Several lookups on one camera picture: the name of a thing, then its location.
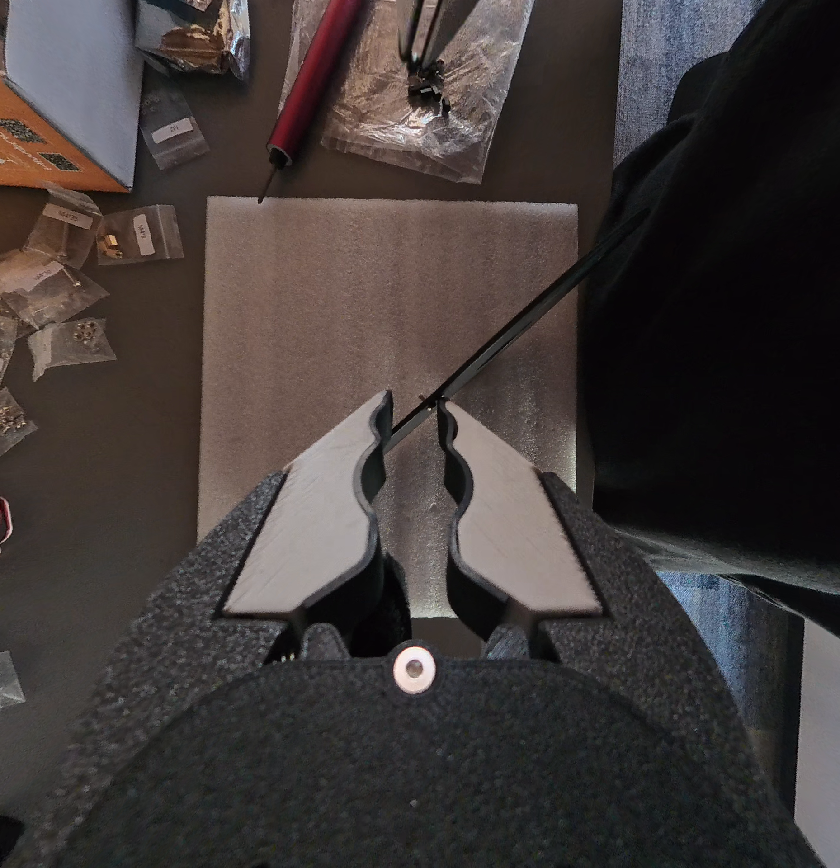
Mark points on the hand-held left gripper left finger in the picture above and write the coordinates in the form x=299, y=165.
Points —
x=305, y=536

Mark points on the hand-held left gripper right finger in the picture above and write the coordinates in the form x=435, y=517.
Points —
x=528, y=536

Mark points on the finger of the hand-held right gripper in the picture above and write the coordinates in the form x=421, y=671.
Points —
x=437, y=27
x=402, y=34

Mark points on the pile of black screws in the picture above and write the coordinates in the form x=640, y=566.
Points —
x=428, y=88

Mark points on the black metal plate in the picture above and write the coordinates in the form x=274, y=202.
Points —
x=515, y=329

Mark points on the dark grey desk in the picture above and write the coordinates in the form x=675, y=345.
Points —
x=121, y=542

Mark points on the large clear plastic bag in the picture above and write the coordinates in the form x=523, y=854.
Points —
x=461, y=122

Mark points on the pink electric screwdriver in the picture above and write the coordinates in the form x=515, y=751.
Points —
x=311, y=88

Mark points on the dark foil parts bag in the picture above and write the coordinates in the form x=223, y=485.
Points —
x=196, y=41

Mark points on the white foam sheet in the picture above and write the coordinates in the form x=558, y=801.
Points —
x=325, y=305

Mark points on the orange cardboard box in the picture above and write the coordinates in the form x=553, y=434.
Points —
x=67, y=61

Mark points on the scattered small hardware bags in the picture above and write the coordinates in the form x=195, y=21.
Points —
x=60, y=271

